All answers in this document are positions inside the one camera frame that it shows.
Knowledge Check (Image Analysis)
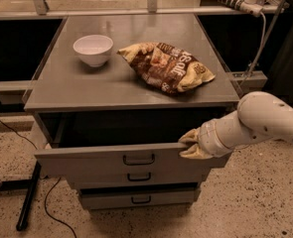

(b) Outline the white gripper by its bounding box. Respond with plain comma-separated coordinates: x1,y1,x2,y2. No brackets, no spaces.
179,119,233,160

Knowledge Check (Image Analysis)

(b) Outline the grey top drawer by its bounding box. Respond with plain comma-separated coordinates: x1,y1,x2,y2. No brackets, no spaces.
36,109,228,180

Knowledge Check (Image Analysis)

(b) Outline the grey drawer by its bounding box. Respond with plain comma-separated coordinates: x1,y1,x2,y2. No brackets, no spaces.
67,169,210,189
36,109,228,180
79,186,200,209

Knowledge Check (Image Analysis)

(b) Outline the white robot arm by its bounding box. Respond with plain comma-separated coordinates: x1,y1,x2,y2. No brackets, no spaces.
179,91,293,160

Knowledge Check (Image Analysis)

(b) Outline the grey bottom drawer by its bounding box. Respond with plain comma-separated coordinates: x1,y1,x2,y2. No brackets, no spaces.
79,186,200,209

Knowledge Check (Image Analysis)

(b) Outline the grey drawer cabinet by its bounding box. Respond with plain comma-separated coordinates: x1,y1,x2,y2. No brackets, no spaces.
25,14,238,196

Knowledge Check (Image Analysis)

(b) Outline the grey middle drawer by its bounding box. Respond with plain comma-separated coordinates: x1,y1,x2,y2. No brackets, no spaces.
67,169,210,189

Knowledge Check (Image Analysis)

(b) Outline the brown yellow chip bag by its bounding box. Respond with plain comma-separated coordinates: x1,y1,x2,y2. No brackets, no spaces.
117,42,216,94

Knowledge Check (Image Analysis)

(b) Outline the white ceramic bowl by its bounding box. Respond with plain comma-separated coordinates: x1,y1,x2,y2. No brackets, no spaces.
73,35,113,67

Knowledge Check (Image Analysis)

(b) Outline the white power strip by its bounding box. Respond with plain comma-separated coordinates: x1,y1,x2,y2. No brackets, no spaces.
217,0,263,17

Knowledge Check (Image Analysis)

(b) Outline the black metal floor bar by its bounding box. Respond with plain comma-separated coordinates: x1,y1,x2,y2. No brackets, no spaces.
16,163,41,231

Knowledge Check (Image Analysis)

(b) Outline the white power cord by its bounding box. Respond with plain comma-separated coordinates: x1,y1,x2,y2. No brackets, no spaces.
241,11,268,81

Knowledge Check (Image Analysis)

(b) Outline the black floor cable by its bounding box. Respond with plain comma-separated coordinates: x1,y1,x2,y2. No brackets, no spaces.
0,113,78,238

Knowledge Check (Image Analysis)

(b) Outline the metal rail frame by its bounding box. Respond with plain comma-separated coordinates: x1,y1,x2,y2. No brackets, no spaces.
0,0,286,21

